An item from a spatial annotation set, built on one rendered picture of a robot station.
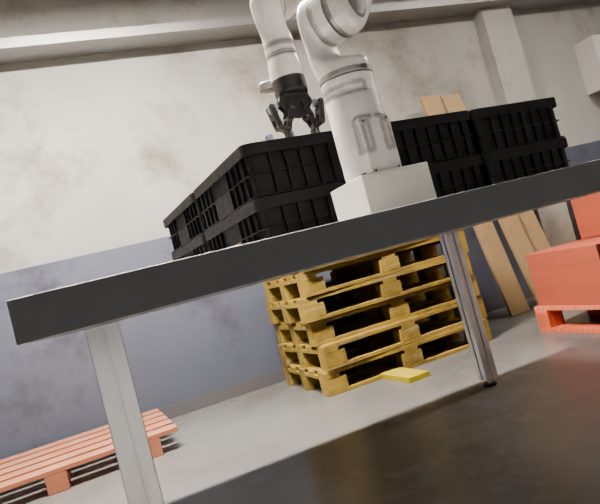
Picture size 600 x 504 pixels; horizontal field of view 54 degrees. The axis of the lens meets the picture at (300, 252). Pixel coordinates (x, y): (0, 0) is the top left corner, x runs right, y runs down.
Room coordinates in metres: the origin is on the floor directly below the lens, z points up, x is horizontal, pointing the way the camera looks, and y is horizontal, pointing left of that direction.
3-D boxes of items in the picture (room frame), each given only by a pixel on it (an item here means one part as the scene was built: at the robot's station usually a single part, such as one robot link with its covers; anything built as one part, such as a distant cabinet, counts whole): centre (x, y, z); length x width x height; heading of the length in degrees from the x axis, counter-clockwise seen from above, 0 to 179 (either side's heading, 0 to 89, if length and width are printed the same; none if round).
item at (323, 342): (3.57, -0.33, 0.39); 1.11 x 0.77 x 0.79; 111
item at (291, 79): (1.29, -0.07, 1.04); 0.08 x 0.08 x 0.09
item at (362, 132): (0.98, -0.15, 0.87); 0.09 x 0.09 x 0.17; 26
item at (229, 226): (1.37, 0.01, 0.76); 0.40 x 0.30 x 0.12; 25
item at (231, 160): (1.37, 0.01, 0.92); 0.40 x 0.30 x 0.02; 25
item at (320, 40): (0.98, -0.15, 1.02); 0.09 x 0.09 x 0.17; 50
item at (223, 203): (1.37, 0.01, 0.87); 0.40 x 0.30 x 0.11; 25
